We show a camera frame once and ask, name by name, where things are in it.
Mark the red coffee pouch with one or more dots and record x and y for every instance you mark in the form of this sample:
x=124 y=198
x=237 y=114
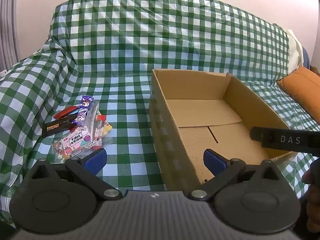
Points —
x=66 y=111

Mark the pink fruit candy bag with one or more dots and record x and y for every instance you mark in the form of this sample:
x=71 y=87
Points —
x=75 y=140

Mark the green checked cloth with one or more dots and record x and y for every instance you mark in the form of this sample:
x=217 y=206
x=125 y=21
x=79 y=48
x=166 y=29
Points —
x=125 y=42

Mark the red and yellow snack packet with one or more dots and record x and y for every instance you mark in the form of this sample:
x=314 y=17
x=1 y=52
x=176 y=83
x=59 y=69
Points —
x=103 y=125

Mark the white pillow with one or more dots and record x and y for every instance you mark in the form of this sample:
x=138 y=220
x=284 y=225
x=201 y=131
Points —
x=293 y=50

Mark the orange cushion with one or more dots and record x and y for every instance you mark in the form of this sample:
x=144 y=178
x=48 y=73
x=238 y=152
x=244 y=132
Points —
x=305 y=90

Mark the purple snack packet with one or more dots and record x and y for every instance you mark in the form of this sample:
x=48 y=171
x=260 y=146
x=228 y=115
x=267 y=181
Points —
x=83 y=108

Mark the person's right hand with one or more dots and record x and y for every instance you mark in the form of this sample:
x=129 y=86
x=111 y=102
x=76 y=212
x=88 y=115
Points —
x=313 y=205

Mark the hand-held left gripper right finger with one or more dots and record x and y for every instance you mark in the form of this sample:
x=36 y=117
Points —
x=214 y=162

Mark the white ribbed radiator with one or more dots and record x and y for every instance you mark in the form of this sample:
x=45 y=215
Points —
x=7 y=17

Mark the blue cloth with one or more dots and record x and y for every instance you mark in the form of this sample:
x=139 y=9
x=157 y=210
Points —
x=305 y=57

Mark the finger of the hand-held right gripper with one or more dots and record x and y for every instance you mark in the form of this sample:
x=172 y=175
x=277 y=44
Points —
x=275 y=138

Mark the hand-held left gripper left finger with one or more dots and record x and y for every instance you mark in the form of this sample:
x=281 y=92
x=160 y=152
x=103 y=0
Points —
x=96 y=160

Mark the black snack bar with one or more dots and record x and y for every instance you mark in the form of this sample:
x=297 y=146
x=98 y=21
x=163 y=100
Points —
x=57 y=126

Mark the cardboard box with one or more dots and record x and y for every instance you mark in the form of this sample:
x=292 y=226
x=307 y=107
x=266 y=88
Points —
x=200 y=112

